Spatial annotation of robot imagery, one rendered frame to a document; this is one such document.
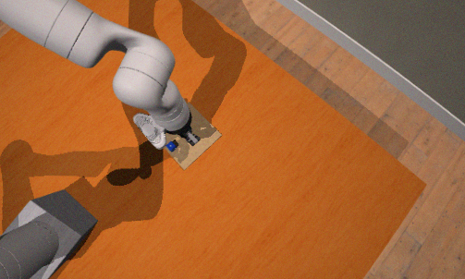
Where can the blue die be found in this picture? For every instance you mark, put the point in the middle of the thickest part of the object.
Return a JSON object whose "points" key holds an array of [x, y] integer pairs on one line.
{"points": [[171, 146]]}

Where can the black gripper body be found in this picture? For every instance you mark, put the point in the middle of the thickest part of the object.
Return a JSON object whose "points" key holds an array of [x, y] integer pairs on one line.
{"points": [[183, 130]]}

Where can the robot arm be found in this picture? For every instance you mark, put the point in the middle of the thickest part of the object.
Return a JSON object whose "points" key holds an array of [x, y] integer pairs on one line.
{"points": [[70, 29]]}

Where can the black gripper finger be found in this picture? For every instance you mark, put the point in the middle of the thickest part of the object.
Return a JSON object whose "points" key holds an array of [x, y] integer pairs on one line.
{"points": [[191, 139]]}

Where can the tan square mat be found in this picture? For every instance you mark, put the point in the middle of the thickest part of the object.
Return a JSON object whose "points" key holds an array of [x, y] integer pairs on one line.
{"points": [[185, 154]]}

